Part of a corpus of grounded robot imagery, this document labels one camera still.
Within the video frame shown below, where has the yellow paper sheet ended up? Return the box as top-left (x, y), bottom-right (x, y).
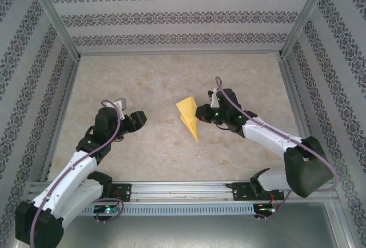
top-left (176, 95), bottom-right (200, 143)

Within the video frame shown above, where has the left controller circuit board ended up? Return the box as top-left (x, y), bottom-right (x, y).
top-left (94, 205), bottom-right (118, 214)

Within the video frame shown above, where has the controller circuit board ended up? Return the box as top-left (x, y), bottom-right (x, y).
top-left (94, 205), bottom-right (118, 214)
top-left (256, 203), bottom-right (278, 213)

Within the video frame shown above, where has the right controller circuit board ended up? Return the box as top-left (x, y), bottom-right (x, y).
top-left (256, 203), bottom-right (278, 213)

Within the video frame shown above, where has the grey metal panel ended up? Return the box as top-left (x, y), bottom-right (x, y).
top-left (28, 215), bottom-right (351, 248)

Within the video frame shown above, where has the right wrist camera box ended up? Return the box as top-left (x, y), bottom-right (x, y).
top-left (208, 89), bottom-right (220, 108)

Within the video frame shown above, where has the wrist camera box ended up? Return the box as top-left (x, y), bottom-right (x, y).
top-left (114, 97), bottom-right (129, 120)
top-left (208, 89), bottom-right (220, 108)

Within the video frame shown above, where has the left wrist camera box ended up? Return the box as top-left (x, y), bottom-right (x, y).
top-left (114, 97), bottom-right (129, 120)

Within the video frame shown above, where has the aluminium side rail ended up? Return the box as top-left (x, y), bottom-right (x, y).
top-left (38, 59), bottom-right (81, 182)
top-left (279, 58), bottom-right (325, 180)

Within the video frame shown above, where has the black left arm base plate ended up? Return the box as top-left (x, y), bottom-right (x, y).
top-left (97, 183), bottom-right (132, 203)

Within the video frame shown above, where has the aluminium back rail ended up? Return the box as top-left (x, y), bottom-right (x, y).
top-left (77, 50), bottom-right (284, 58)

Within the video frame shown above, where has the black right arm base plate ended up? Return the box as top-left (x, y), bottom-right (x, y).
top-left (232, 181), bottom-right (284, 202)

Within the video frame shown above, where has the aluminium mounting rail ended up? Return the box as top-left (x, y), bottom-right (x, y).
top-left (27, 181), bottom-right (338, 203)

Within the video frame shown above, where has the slotted grey cable duct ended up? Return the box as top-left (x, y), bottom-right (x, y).
top-left (79, 204), bottom-right (255, 217)

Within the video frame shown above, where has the aluminium frame post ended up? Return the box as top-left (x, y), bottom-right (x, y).
top-left (24, 0), bottom-right (82, 60)
top-left (279, 0), bottom-right (335, 59)

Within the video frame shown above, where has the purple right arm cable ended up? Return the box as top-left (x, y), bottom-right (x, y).
top-left (214, 75), bottom-right (340, 213)

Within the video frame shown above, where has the aluminium frame bar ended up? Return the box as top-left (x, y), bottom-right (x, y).
top-left (325, 202), bottom-right (360, 248)

